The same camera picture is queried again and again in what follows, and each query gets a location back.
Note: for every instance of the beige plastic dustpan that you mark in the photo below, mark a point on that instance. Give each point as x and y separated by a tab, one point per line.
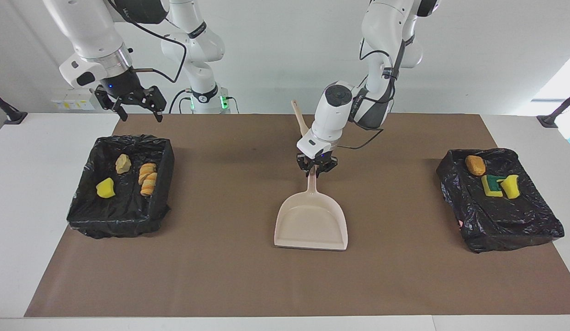
312	220

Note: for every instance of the yellow notched sponge piece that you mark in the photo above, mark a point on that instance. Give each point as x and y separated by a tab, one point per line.
511	187

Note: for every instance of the black stand foot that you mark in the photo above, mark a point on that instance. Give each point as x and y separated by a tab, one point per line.
13	117
549	121

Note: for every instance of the black bag-lined bin pink tag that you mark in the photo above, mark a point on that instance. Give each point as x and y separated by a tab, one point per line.
505	220

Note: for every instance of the beige bread chunk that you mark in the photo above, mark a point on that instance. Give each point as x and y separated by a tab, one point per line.
123	164

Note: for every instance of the brown table mat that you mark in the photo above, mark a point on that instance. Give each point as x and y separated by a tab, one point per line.
266	285

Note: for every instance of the beige hand brush black bristles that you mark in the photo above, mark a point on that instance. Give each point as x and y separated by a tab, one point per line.
301	122

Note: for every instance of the white green-lit base connector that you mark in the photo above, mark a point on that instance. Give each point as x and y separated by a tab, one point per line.
224	102

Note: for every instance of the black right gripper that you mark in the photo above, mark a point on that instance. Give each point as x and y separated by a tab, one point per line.
126	89

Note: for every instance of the white wall socket box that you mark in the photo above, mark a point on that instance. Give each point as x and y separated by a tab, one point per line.
71	102

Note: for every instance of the green and yellow sponge piece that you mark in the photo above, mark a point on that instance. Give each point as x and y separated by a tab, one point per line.
491	186

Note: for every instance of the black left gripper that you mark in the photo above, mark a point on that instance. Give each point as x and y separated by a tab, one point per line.
318	162

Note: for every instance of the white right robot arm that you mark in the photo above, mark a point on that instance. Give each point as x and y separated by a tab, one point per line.
192	46

